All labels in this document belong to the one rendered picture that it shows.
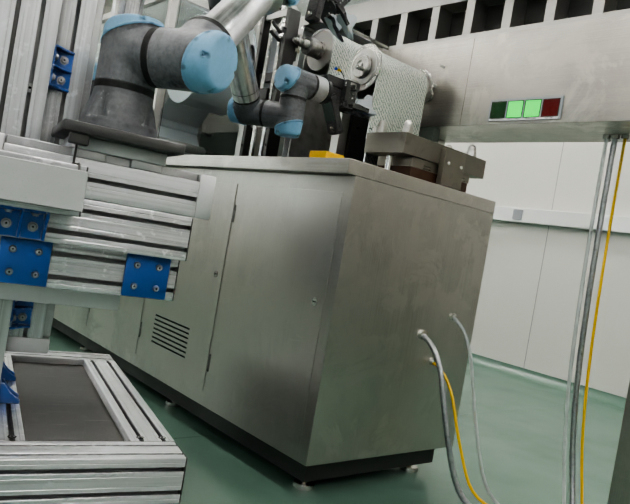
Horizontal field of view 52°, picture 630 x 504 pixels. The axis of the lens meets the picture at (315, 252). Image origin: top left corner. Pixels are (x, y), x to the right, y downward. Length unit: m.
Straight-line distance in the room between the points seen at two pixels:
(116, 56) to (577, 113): 1.29
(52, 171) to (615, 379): 3.79
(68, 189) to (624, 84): 1.47
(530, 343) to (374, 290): 3.00
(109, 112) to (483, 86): 1.32
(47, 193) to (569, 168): 3.94
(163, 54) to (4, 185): 0.38
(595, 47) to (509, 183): 2.90
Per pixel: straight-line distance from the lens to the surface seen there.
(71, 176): 1.16
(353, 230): 1.67
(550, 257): 4.64
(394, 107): 2.14
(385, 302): 1.79
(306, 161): 1.77
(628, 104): 1.97
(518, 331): 4.72
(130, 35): 1.34
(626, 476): 2.08
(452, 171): 2.02
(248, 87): 1.82
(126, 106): 1.31
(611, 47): 2.05
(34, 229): 1.27
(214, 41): 1.26
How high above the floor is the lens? 0.68
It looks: 1 degrees down
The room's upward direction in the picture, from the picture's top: 10 degrees clockwise
